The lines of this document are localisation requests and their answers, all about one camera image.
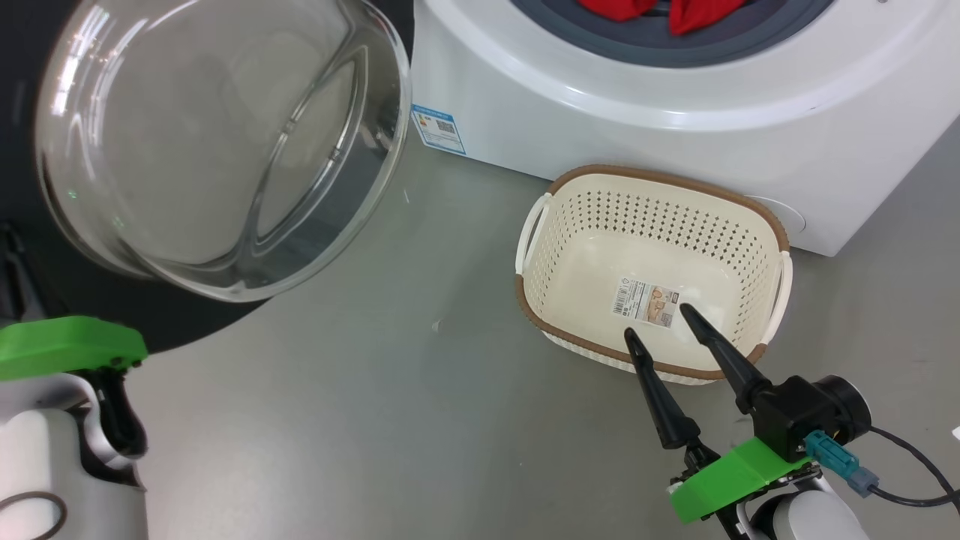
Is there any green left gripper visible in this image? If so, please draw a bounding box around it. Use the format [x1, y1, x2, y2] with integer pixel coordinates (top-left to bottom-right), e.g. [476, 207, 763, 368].
[0, 223, 149, 381]

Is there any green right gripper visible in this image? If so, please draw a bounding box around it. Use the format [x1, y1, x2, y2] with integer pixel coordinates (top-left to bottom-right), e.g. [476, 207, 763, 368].
[624, 303, 822, 524]

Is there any black round glass washer door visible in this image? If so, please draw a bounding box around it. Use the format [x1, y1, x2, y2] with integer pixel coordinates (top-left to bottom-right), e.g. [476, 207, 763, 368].
[0, 0, 415, 355]

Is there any red and white garment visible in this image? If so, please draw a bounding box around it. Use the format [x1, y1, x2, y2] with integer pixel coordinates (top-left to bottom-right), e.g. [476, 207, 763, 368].
[577, 0, 747, 36]

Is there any cream perforated basket brown rim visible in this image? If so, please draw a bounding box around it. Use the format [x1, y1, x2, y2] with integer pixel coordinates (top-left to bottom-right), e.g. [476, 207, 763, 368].
[514, 164, 793, 386]

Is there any white front-load washing machine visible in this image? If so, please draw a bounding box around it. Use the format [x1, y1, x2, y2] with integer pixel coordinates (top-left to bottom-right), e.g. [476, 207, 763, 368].
[411, 0, 960, 257]

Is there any grey rubber door seal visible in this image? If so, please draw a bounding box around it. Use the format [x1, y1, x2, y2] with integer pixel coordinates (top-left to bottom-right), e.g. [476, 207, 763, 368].
[512, 0, 837, 68]

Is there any barcode product sticker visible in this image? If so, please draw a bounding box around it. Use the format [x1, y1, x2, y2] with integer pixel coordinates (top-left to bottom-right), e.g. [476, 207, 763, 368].
[613, 277, 680, 328]

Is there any round white filter cover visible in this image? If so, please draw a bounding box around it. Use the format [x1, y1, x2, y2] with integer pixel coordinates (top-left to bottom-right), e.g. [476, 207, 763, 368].
[742, 196, 807, 233]

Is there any blue energy label sticker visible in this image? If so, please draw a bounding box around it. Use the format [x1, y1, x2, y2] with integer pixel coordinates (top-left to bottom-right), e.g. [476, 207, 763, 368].
[411, 103, 467, 156]

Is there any teal right cable connector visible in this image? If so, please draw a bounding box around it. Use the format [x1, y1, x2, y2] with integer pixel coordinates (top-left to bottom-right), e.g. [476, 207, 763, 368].
[805, 430, 880, 497]

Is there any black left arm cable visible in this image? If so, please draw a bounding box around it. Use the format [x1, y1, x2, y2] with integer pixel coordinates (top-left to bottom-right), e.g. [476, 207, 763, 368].
[90, 366, 149, 460]

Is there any black right camera cable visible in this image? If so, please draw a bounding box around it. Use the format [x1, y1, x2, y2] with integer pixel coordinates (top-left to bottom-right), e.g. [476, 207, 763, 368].
[862, 426, 960, 508]

